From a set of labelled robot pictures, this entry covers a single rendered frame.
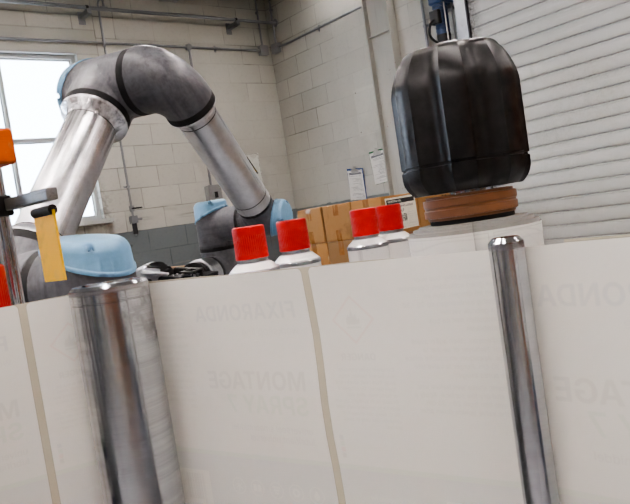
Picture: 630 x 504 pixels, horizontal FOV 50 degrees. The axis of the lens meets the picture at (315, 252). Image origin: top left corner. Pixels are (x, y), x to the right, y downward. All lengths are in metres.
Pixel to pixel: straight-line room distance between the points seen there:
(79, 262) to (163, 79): 0.40
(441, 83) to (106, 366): 0.24
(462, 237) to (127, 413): 0.21
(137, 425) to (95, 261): 0.58
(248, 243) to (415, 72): 0.30
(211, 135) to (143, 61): 0.17
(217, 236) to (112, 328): 1.14
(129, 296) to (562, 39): 5.00
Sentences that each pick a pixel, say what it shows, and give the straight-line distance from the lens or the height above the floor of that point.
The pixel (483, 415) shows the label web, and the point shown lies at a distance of 0.26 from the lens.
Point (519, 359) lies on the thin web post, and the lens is 0.24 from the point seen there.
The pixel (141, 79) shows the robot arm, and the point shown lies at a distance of 1.18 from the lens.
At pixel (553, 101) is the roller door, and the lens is 5.23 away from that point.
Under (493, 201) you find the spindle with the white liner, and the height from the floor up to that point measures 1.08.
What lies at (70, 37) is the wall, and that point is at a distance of 6.66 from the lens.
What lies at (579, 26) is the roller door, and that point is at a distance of 5.17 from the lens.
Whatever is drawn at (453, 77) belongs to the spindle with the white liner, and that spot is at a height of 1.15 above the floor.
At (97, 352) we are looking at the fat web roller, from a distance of 0.33.
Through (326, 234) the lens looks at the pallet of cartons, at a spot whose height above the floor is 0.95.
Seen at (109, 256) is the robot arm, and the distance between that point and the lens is 0.91.
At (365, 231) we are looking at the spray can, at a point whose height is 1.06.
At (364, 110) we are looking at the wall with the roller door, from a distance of 6.61.
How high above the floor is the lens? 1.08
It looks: 3 degrees down
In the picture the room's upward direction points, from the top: 9 degrees counter-clockwise
